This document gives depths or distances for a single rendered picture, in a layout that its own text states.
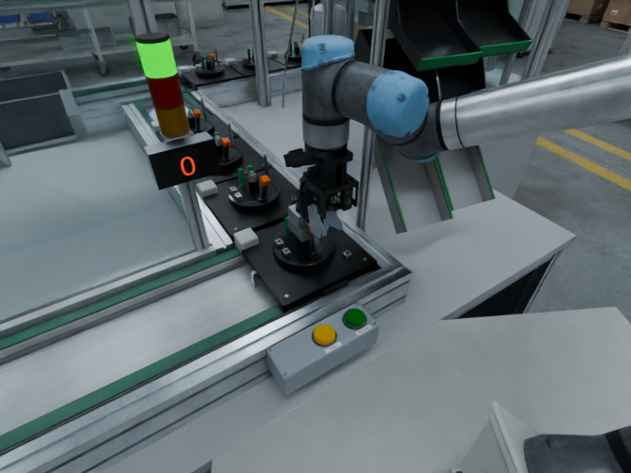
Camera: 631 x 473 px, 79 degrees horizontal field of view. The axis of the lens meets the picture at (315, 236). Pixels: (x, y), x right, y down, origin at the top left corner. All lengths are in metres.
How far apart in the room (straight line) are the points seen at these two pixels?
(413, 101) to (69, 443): 0.68
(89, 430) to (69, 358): 0.20
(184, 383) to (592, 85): 0.71
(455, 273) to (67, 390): 0.87
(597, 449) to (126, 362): 0.73
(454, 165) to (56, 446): 0.98
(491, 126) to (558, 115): 0.08
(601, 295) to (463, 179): 1.64
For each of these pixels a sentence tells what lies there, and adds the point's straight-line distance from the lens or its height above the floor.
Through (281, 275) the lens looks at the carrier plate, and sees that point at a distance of 0.82.
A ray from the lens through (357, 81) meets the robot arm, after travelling 0.53.
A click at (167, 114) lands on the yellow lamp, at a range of 0.72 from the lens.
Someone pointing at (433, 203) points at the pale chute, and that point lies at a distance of 0.97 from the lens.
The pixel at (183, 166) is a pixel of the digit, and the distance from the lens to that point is 0.76.
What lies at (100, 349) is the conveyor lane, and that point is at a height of 0.92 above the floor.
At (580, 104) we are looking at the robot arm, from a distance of 0.58.
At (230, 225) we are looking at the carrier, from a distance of 0.97.
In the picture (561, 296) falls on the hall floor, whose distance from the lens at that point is 2.45.
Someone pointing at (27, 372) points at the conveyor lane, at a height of 0.92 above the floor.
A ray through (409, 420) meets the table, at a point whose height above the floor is 0.86.
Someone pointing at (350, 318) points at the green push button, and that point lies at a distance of 0.74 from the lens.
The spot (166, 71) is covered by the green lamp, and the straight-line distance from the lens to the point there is 0.70.
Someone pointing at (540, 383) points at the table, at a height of 0.86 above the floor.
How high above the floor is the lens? 1.56
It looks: 40 degrees down
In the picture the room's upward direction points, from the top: straight up
